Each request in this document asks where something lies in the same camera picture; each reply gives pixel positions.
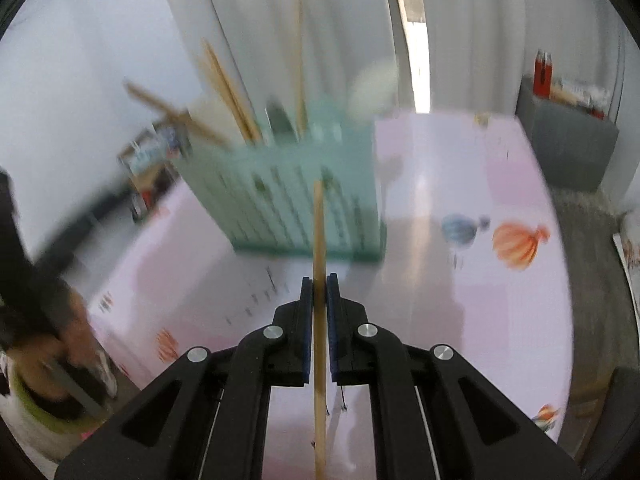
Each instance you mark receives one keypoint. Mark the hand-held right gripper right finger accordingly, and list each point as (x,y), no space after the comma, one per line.
(333,320)

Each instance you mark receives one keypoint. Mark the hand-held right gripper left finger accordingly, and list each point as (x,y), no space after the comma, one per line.
(306,320)

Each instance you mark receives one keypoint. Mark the green star-cutout utensil holder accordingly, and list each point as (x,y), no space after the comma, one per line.
(280,210)

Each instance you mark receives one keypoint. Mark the bundle of bamboo chopsticks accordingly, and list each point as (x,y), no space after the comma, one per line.
(235,102)

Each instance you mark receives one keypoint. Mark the white plastic rice ladle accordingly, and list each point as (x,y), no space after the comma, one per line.
(372,90)

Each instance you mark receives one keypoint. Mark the person's left hand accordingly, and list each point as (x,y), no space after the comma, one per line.
(80,325)

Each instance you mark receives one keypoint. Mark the pink printed tablecloth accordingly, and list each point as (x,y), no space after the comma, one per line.
(450,310)

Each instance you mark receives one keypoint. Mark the cardboard box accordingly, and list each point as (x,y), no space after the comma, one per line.
(150,180)

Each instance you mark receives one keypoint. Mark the green rimmed bucket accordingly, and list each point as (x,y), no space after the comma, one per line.
(35,425)

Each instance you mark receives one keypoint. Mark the blue white mask pack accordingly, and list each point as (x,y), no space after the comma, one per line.
(145,156)

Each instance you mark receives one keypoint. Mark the grey cabinet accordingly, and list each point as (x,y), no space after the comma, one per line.
(570,145)

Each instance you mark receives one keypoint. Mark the grey cushioned wooden chair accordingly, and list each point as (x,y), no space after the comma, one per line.
(615,420)

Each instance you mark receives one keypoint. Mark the white curtain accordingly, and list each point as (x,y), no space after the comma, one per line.
(340,20)
(490,20)

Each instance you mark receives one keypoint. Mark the floral paper roll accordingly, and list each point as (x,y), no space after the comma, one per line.
(631,250)

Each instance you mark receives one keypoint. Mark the red bottle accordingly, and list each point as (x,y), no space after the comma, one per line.
(543,77)

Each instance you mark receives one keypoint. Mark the wooden stick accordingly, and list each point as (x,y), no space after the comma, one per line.
(561,92)

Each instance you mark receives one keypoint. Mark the white packet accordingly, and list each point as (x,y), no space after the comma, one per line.
(590,97)

